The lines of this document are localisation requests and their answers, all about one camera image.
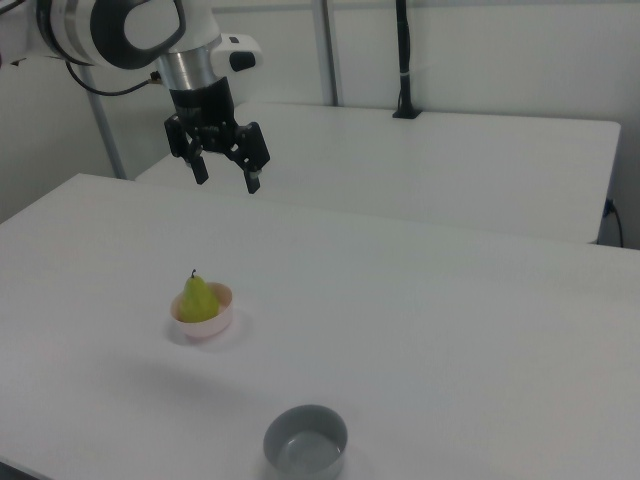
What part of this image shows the black power cable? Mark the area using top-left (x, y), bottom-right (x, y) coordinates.
top-left (604, 198), bottom-right (625, 248)

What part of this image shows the white side table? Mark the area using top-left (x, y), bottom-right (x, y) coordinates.
top-left (134, 101), bottom-right (623, 246)

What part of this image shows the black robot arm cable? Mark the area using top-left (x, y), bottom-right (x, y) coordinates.
top-left (64, 58), bottom-right (167, 97)

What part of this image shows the grey plastic bowl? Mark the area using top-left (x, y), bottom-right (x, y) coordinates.
top-left (262, 404), bottom-right (349, 480)

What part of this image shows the yellow-green pear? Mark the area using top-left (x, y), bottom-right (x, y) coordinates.
top-left (178, 269), bottom-right (222, 324)

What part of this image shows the tall black camera stand pole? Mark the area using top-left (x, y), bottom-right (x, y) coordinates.
top-left (391, 0), bottom-right (424, 120)

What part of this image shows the grey metal partition post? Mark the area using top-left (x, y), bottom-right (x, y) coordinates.
top-left (311, 0), bottom-right (344, 107)
top-left (86, 89), bottom-right (127, 181)

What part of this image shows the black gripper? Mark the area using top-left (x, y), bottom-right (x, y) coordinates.
top-left (164, 77), bottom-right (272, 195)

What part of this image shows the pink plastic bowl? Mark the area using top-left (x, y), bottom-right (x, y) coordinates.
top-left (170, 281), bottom-right (236, 343)

